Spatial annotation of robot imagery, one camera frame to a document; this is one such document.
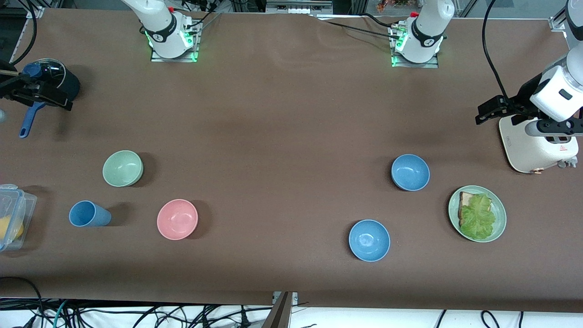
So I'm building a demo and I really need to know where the green plate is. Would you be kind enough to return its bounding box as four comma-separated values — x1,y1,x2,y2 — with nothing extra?
448,185,507,243

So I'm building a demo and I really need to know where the glass lid with blue knob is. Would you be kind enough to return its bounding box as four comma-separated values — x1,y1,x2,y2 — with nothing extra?
17,58,67,97

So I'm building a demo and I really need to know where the teal floor cable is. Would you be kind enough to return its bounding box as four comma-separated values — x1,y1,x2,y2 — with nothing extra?
54,300,69,328

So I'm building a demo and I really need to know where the metal support post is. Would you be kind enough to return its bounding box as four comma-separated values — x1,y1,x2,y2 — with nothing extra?
262,292,299,328

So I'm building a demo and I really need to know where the blue cup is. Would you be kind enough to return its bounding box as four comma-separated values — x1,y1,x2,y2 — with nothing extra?
69,200,112,227

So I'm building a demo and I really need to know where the green bowl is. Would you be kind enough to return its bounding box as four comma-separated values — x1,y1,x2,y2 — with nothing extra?
102,150,144,187

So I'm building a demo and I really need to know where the black base power cable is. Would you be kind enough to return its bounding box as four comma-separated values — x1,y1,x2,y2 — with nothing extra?
314,13,401,41
182,0,221,32

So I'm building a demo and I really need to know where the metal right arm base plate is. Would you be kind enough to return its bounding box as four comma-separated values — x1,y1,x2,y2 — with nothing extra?
150,18,199,62

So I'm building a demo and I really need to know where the clear blue-rimmed plastic container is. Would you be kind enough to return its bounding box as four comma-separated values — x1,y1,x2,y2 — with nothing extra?
0,184,38,252

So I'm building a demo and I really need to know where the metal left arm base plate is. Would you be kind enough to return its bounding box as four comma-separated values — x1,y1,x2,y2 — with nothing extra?
391,23,440,69

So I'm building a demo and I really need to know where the green lettuce leaf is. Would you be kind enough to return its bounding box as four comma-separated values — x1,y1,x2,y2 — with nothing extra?
461,194,497,240

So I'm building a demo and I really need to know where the bread slice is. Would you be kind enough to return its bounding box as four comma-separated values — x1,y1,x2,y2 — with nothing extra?
458,191,492,227

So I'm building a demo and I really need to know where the dark blue saucepan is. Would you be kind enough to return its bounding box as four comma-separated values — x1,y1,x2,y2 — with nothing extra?
18,58,82,138

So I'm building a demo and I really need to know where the yellow fruit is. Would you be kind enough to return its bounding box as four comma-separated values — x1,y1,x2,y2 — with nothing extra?
0,216,24,242

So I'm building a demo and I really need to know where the blue bowl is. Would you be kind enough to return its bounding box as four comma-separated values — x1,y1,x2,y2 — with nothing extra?
391,154,430,192
348,220,391,262

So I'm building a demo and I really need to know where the pink bowl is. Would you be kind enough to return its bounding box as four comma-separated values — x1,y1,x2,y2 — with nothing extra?
157,199,199,241

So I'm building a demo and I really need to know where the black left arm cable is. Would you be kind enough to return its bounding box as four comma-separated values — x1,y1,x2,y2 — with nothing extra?
482,0,515,105

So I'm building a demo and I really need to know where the brown table cover cloth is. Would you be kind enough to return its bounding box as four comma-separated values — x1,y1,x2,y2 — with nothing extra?
0,8,583,313

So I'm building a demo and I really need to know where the white toaster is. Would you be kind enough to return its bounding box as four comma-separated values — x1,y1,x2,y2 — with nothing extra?
499,115,580,174

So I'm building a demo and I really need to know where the grey metal frame rail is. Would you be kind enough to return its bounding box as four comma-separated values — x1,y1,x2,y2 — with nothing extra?
266,0,333,14

